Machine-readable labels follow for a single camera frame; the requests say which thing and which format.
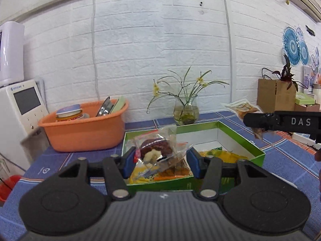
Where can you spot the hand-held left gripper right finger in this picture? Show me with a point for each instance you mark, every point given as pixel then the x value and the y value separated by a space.
pixel 194 160

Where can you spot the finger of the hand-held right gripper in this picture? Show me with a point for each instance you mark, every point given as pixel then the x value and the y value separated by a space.
pixel 260 121

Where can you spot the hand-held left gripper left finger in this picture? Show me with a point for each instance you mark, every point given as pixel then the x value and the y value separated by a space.
pixel 129 160

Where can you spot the clear packet with brown snack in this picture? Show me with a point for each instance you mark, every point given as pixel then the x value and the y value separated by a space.
pixel 243 106

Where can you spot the green cardboard box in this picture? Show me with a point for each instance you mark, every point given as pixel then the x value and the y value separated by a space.
pixel 205 135

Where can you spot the clear packet with brown cake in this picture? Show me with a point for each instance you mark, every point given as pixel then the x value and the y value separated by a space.
pixel 155 146

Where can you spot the large yellow snack packet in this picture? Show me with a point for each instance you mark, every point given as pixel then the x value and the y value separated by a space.
pixel 225 155

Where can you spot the person's right hand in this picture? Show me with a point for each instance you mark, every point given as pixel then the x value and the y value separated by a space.
pixel 318 155

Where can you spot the small brown box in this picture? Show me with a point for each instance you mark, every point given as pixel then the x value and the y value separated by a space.
pixel 307 107

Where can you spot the green and white box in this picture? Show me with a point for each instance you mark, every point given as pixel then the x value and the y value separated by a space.
pixel 304 98

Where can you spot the glass vase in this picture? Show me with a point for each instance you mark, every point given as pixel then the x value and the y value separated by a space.
pixel 185 113

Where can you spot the dark red leafy plant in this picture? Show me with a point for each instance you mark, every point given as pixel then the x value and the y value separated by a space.
pixel 286 72

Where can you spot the orange plastic basin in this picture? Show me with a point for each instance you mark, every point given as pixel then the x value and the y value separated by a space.
pixel 85 135

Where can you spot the pale green plate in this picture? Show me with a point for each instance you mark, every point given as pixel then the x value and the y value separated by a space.
pixel 117 104

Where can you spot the metal plate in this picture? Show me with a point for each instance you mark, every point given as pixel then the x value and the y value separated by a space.
pixel 104 108

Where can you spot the medium blue paper fan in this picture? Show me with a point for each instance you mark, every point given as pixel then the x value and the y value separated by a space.
pixel 304 52

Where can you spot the yellow flowered plant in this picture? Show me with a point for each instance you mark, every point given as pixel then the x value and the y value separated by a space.
pixel 200 80

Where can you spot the large blue paper fan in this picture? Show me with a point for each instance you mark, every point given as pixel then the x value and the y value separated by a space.
pixel 292 46

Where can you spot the tub with blue orange lid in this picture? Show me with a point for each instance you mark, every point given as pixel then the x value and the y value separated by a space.
pixel 69 111

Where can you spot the small blue paper fan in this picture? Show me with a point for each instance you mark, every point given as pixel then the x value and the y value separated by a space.
pixel 300 34

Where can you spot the white appliance with screen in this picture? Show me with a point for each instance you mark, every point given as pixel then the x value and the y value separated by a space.
pixel 15 128

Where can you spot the red plastic bin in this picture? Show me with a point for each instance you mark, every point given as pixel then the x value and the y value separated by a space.
pixel 8 188

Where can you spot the white water tank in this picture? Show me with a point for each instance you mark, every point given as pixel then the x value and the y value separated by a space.
pixel 11 55

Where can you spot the wall photo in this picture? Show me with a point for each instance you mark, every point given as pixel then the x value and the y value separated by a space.
pixel 307 76

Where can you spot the white wall conduit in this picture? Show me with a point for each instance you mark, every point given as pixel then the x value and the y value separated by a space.
pixel 94 42
pixel 227 42

